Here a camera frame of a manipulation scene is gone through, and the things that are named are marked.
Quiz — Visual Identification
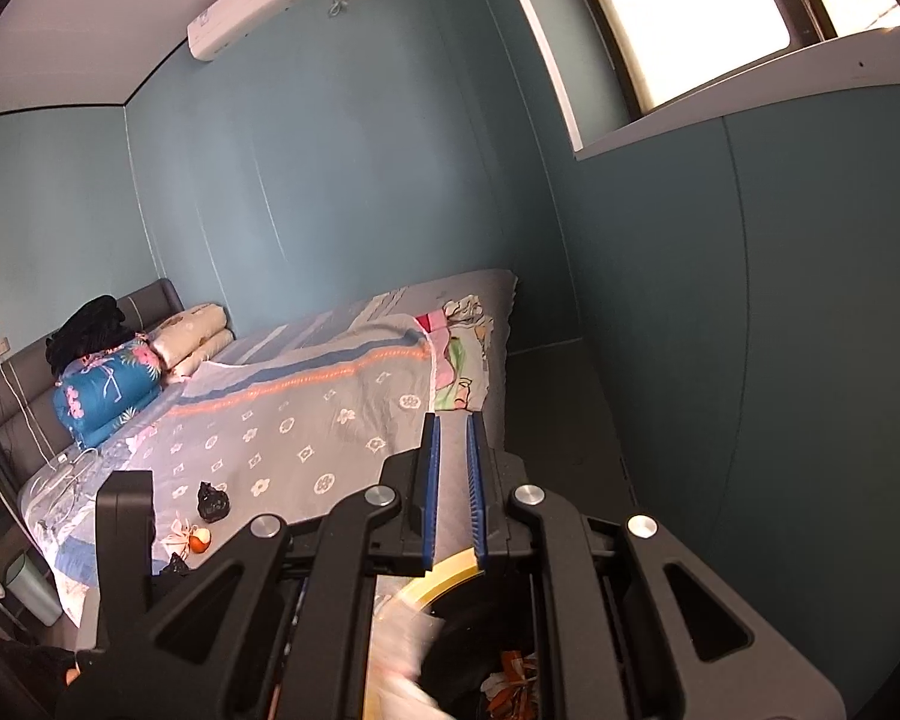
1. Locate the small knotted black plastic bag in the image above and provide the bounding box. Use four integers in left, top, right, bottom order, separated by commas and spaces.
197, 480, 231, 523

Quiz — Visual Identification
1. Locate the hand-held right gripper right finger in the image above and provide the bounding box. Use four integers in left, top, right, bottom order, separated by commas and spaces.
466, 412, 848, 720

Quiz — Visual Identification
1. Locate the bed with patterned blanket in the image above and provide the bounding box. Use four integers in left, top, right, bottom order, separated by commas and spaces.
19, 268, 518, 616

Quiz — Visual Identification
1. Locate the cartoon printed cloth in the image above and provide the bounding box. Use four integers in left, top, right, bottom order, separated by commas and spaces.
412, 296, 496, 413

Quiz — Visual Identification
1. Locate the small pale waste bin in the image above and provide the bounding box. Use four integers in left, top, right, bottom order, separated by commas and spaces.
4, 551, 65, 625

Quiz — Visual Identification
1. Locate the white air conditioner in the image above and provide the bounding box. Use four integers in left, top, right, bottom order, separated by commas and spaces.
186, 0, 323, 63

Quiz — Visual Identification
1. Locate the blue floral folded quilt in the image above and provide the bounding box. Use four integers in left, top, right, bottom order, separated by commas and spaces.
51, 337, 166, 451

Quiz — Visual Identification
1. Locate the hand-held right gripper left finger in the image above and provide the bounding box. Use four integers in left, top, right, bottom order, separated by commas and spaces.
56, 414, 442, 720

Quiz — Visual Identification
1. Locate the black folded clothing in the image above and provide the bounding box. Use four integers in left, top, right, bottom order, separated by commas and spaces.
43, 295, 140, 376

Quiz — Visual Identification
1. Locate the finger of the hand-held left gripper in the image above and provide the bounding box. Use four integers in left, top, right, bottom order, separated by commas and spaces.
95, 470, 155, 616

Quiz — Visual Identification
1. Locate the grey upholstered headboard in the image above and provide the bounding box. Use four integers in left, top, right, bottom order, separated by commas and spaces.
0, 277, 185, 488

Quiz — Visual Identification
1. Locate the white paper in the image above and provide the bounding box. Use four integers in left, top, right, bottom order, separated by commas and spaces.
375, 600, 447, 720

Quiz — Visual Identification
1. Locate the cream folded quilt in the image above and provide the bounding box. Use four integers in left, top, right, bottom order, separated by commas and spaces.
146, 302, 235, 377

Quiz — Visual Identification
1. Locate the window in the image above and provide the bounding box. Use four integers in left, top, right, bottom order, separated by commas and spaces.
487, 0, 900, 162

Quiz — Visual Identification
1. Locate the black bin with yellow rim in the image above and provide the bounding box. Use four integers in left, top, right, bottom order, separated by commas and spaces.
360, 549, 563, 720

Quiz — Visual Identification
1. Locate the white charging cable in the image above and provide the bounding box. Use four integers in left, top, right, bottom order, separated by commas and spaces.
0, 356, 98, 526

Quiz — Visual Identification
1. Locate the dark cloth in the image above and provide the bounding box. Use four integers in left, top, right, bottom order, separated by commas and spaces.
0, 592, 83, 720

